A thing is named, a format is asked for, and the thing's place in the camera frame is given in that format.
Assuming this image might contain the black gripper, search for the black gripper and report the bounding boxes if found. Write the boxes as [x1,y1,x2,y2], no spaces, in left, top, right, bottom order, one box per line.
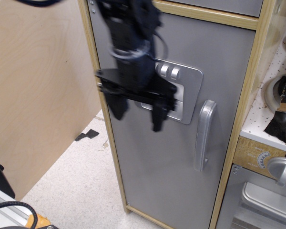
[96,53,177,132]

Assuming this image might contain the silver fridge door handle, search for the silver fridge door handle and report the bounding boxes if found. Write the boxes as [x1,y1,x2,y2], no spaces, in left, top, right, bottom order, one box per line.
[194,100,217,172]

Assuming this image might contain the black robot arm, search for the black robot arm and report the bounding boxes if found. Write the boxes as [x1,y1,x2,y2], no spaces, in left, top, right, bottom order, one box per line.
[96,0,177,132]

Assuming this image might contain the black tape on floor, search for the black tape on floor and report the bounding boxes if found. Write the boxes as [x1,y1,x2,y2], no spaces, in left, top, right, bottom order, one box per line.
[75,129,99,142]

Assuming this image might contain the silver ice dispenser panel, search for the silver ice dispenser panel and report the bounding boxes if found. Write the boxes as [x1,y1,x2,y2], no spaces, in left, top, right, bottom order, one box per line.
[155,59,203,125]

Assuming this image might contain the plywood board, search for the plywood board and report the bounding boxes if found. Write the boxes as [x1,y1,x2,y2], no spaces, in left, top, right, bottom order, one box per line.
[0,0,101,200]

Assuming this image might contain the wooden toy kitchen cabinet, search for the wooden toy kitchen cabinet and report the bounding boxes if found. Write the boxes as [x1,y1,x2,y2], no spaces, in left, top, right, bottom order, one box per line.
[79,0,286,229]

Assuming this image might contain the silver oven door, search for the silver oven door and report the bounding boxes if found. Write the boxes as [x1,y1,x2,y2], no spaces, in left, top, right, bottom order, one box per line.
[216,165,286,229]

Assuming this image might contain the orange tape piece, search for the orange tape piece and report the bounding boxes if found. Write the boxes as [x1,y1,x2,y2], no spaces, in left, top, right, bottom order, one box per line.
[25,214,51,229]

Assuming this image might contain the silver freezer door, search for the silver freezer door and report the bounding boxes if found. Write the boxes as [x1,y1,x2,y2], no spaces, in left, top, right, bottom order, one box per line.
[173,0,263,17]

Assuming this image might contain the silver oven knob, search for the silver oven knob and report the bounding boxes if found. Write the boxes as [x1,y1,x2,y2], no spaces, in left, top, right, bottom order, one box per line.
[267,157,286,187]

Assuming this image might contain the silver oven door handle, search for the silver oven door handle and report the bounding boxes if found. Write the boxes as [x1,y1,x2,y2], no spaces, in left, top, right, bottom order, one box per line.
[241,182,286,222]

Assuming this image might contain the aluminium frame rail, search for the aluminium frame rail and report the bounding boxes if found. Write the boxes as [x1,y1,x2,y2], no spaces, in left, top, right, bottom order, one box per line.
[0,190,31,228]

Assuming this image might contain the black braided cable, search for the black braided cable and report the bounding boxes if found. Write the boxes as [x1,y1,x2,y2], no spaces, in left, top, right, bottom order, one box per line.
[0,201,39,229]

